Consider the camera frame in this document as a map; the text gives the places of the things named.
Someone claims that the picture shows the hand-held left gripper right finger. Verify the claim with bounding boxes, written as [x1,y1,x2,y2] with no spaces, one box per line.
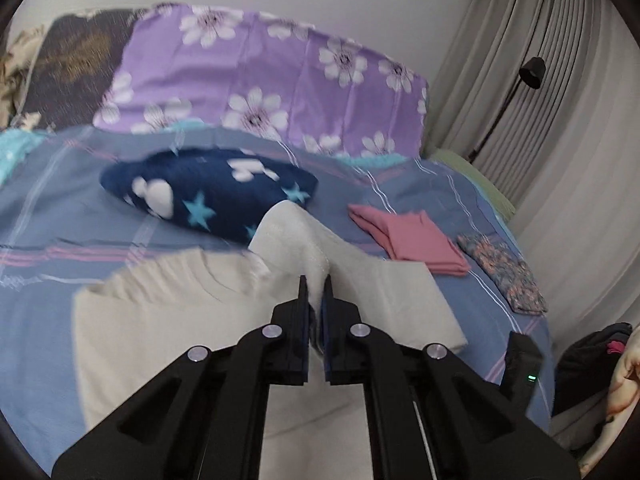
[322,276,582,480]

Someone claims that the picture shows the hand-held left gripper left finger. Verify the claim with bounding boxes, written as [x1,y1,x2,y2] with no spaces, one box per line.
[52,276,309,480]

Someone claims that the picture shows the cream shirt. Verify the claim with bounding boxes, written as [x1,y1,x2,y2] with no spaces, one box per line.
[72,200,469,480]

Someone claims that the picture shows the dark clothes pile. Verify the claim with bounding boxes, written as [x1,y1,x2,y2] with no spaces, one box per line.
[552,322,633,416]

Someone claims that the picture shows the peach printed blanket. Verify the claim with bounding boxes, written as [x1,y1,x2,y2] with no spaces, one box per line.
[580,325,640,478]

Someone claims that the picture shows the folded floral cloth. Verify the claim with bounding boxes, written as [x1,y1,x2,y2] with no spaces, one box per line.
[456,232,548,316]

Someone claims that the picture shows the folded pink cloth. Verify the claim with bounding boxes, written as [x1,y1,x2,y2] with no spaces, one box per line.
[347,203,472,277]

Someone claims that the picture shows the navy star print cloth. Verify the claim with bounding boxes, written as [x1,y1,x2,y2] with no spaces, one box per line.
[99,147,319,248]

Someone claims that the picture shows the green sheet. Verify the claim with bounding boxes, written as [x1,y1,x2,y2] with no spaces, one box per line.
[431,148,516,221]

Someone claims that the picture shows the grey curtain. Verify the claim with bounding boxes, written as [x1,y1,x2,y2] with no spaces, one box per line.
[422,0,640,341]

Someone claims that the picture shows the purple floral pillow cover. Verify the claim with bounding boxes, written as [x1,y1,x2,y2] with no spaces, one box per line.
[92,4,430,158]

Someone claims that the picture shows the black floor lamp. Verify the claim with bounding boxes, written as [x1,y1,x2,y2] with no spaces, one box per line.
[467,56,547,165]

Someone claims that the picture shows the teal blanket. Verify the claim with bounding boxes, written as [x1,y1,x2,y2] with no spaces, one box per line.
[0,127,46,186]

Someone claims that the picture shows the dark patterned pillow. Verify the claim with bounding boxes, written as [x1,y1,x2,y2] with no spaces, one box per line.
[20,8,151,128]

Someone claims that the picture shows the beige crumpled cloth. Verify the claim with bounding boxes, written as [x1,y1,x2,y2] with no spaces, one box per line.
[0,22,46,131]

